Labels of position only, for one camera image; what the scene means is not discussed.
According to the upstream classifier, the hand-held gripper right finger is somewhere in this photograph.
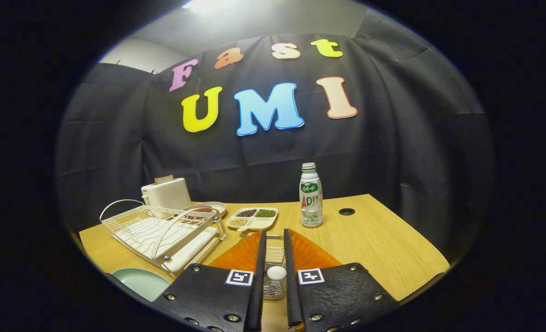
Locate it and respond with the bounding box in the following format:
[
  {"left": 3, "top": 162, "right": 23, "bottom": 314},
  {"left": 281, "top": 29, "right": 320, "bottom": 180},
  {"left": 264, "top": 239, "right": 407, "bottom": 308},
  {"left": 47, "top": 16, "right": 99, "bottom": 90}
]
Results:
[{"left": 283, "top": 228, "right": 400, "bottom": 332}]

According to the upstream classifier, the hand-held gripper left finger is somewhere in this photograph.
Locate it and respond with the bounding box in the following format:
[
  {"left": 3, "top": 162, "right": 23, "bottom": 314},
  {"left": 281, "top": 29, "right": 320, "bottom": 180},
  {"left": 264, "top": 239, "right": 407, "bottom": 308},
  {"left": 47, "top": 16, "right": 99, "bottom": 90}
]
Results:
[{"left": 152, "top": 230, "right": 268, "bottom": 332}]

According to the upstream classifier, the white wire dish rack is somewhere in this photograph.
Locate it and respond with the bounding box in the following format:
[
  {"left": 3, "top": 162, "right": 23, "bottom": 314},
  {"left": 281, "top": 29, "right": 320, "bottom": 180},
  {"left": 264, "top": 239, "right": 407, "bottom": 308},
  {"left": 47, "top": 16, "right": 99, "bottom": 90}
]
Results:
[{"left": 100, "top": 199, "right": 228, "bottom": 277}]

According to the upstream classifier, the spoon with blue checked handle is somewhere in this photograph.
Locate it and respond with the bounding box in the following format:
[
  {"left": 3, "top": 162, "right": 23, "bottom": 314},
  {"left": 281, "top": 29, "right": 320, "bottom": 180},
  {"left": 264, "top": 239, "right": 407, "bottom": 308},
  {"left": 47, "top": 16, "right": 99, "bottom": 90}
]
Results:
[{"left": 266, "top": 265, "right": 288, "bottom": 283}]

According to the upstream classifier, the pale green plate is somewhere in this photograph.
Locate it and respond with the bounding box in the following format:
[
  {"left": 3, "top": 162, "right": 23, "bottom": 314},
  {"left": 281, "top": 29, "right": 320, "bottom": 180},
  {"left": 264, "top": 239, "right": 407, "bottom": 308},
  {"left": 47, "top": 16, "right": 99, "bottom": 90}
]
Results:
[{"left": 112, "top": 267, "right": 172, "bottom": 302}]

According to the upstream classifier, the metal wire basket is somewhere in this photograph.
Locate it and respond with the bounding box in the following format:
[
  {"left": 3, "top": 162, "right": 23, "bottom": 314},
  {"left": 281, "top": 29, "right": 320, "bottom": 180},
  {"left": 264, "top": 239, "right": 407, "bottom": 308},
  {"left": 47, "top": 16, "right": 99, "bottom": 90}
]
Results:
[{"left": 263, "top": 234, "right": 288, "bottom": 301}]

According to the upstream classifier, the white divided dish with beans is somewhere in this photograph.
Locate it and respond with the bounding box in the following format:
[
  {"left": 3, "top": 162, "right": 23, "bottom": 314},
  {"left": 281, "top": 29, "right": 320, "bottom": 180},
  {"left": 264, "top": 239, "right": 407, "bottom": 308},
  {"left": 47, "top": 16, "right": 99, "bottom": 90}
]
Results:
[{"left": 226, "top": 207, "right": 279, "bottom": 232}]

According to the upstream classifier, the beige plate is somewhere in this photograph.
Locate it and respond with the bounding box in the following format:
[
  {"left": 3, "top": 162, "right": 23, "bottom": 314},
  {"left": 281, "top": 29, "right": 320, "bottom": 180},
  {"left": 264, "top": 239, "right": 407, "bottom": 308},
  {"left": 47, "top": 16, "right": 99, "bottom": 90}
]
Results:
[{"left": 183, "top": 202, "right": 228, "bottom": 218}]

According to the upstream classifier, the white green drink bottle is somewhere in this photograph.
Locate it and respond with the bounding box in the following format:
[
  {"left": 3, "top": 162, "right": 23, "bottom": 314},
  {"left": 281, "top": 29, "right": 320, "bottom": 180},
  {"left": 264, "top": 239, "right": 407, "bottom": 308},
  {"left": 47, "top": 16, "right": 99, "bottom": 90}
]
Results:
[{"left": 299, "top": 162, "right": 324, "bottom": 228}]

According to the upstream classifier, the white toaster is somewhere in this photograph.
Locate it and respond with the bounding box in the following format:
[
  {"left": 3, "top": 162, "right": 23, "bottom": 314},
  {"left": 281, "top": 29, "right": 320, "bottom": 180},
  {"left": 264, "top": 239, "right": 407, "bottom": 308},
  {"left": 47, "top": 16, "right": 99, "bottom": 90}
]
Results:
[{"left": 141, "top": 178, "right": 193, "bottom": 211}]

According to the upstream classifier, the black backdrop cloth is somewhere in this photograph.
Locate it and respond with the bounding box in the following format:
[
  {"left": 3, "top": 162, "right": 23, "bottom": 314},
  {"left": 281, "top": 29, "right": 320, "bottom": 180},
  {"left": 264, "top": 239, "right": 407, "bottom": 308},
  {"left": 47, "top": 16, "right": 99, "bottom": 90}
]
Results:
[{"left": 54, "top": 7, "right": 494, "bottom": 263}]

